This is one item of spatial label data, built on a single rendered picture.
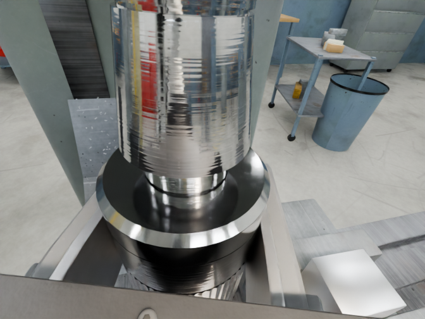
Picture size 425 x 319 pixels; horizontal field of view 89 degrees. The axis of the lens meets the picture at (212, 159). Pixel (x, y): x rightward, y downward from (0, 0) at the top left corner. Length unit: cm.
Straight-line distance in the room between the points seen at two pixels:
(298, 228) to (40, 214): 168
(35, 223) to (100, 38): 150
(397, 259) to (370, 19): 478
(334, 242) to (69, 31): 47
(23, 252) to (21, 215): 30
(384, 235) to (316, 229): 19
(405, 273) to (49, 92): 66
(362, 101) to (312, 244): 201
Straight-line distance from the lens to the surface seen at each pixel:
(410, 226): 58
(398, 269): 49
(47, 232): 172
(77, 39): 43
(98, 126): 46
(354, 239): 33
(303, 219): 37
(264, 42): 47
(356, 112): 229
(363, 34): 512
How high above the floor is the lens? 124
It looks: 39 degrees down
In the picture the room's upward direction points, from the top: 5 degrees clockwise
